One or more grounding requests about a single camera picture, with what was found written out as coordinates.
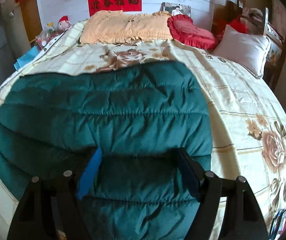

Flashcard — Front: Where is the dark green quilted jacket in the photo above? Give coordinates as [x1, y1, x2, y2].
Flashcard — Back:
[0, 61, 212, 239]

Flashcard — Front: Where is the floral cream bed sheet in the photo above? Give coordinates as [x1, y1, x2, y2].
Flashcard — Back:
[0, 21, 286, 239]

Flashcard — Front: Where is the blue paper bag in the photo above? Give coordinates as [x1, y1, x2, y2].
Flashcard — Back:
[14, 46, 39, 70]

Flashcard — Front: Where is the plastic bag of snacks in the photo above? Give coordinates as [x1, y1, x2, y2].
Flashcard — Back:
[36, 22, 58, 49]

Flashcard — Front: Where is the pig plush toy red hat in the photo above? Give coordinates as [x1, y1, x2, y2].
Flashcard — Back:
[57, 15, 72, 33]

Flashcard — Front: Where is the yellow frilled pillow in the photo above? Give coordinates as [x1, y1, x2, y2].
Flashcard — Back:
[80, 10, 172, 44]

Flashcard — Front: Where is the white square pillow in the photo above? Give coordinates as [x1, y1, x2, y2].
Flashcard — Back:
[213, 25, 270, 79]

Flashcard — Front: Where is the red banner with characters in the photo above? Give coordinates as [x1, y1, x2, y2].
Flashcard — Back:
[88, 0, 142, 16]

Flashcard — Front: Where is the red bag on chair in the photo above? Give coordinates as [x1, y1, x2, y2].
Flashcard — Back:
[216, 15, 249, 35]

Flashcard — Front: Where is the wooden chair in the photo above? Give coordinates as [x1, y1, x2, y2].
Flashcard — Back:
[226, 0, 286, 91]

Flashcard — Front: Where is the red heart-shaped pillow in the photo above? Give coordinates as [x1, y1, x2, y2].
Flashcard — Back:
[167, 15, 218, 51]

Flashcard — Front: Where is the framed photo on headboard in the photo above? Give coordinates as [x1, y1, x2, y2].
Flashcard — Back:
[161, 2, 191, 17]

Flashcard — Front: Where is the booklet with blue lanyard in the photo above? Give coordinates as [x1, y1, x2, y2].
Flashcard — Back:
[269, 209, 286, 240]

